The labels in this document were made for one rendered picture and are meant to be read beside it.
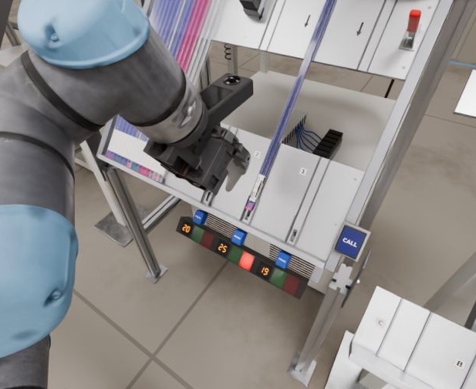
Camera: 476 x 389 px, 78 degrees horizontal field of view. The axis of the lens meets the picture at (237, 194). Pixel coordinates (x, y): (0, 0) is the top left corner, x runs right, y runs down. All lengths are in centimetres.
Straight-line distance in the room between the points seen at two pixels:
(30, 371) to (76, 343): 86
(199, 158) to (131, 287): 115
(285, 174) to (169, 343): 91
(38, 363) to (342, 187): 60
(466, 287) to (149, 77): 63
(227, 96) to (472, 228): 170
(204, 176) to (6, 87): 21
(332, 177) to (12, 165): 53
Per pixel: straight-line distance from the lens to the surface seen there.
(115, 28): 24
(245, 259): 68
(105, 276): 156
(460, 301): 74
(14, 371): 60
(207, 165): 38
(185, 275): 144
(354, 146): 110
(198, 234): 73
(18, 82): 27
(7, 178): 20
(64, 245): 19
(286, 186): 63
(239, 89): 41
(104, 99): 26
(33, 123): 25
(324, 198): 62
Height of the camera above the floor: 124
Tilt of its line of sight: 45 degrees down
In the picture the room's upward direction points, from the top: 2 degrees counter-clockwise
